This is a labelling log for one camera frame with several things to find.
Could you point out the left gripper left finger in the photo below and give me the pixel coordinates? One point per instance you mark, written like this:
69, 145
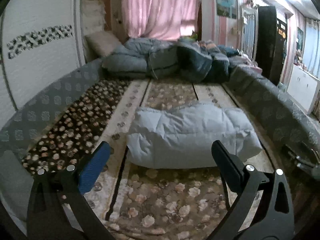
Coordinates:
57, 208

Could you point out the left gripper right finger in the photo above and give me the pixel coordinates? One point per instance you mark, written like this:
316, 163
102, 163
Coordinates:
274, 218

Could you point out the light blue puffer jacket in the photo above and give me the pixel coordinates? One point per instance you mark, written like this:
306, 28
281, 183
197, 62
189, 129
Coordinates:
182, 137

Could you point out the grey patterned bed surround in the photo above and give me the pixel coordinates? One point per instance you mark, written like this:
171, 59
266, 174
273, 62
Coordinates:
275, 109

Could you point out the white cabinet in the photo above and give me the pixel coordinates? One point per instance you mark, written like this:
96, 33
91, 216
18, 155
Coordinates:
303, 89

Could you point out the floral patterned bed blanket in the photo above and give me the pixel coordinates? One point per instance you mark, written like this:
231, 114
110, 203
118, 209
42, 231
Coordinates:
160, 180

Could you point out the blue window curtain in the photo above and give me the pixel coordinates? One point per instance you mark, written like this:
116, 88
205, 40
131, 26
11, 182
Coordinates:
312, 47

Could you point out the black door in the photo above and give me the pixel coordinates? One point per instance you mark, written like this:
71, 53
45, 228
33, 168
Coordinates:
271, 43

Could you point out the white framed mirror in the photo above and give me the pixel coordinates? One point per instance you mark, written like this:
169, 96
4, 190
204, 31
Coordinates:
249, 31

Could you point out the dark blue-grey quilt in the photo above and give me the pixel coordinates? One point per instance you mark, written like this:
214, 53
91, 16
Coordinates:
191, 60

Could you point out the beige pillow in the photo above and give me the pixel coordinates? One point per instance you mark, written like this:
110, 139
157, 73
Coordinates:
103, 42

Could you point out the white sliding wardrobe door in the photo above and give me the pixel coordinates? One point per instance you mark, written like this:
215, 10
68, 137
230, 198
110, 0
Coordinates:
38, 47

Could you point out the framed wedding photo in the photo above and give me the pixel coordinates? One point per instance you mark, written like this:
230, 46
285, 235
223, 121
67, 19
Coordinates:
227, 8

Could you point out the white stacked bedding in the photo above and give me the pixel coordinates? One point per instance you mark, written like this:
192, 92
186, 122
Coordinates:
92, 16

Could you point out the pink curtain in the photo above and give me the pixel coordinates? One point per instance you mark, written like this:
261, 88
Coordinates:
160, 19

